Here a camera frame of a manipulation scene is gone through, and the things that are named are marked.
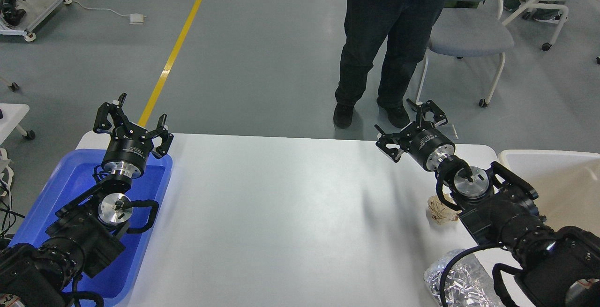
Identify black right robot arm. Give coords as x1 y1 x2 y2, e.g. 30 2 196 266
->
376 100 600 307

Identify grey chair white frame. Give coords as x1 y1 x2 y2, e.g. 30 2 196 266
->
427 0 514 108

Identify blue plastic bin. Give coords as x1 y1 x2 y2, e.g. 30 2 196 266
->
1 149 173 307

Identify white side table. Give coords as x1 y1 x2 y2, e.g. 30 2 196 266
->
0 103 36 144

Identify black cables at left edge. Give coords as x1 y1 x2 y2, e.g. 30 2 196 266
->
0 148 26 240

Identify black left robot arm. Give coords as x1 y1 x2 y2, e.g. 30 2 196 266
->
1 93 174 307

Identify person in dark clothes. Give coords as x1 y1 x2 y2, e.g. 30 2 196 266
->
333 0 446 129

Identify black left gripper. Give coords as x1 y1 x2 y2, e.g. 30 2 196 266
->
93 93 174 178

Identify white power adapter with cable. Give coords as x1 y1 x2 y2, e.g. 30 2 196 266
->
62 0 146 25

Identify white plastic bin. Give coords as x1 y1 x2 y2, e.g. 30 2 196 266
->
498 150 600 236

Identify right floor plate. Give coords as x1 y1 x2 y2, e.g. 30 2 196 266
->
437 125 459 141

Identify crumpled beige paper ball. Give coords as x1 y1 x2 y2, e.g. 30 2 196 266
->
426 196 459 225

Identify silver foil bag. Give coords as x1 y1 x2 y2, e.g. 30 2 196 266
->
423 249 504 307

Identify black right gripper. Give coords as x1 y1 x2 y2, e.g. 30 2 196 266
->
375 98 456 171

